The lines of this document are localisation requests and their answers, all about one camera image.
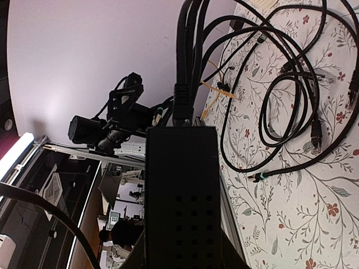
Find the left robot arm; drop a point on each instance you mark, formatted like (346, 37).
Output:
(96, 135)

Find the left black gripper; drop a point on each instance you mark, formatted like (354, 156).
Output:
(124, 113)

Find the black network switch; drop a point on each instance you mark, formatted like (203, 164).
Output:
(182, 198)

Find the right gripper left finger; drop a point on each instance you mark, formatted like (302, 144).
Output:
(136, 258)

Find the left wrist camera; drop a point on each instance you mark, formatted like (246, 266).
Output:
(133, 79)

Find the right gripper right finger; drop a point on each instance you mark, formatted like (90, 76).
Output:
(230, 258)

